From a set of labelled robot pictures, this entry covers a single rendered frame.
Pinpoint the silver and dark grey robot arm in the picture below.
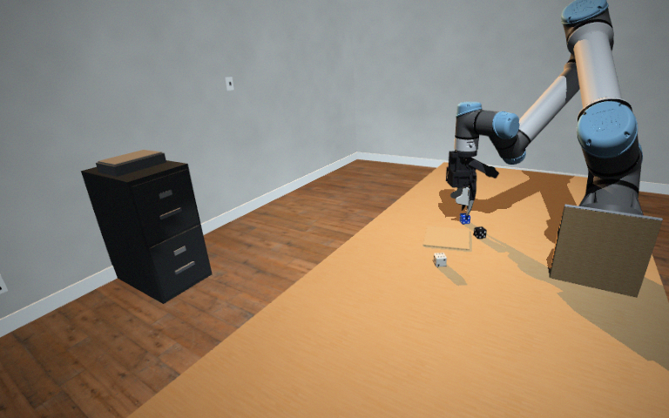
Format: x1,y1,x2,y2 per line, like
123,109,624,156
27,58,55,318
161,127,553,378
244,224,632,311
454,0,643,215

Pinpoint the white die with black pips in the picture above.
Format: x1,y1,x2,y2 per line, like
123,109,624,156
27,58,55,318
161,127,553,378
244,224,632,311
433,253,447,267

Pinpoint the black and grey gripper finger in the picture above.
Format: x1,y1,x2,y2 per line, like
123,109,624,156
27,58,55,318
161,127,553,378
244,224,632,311
456,177,476,216
450,188,465,211

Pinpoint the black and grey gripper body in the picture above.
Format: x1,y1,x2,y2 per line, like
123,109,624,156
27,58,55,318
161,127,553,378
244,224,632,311
446,150,477,188

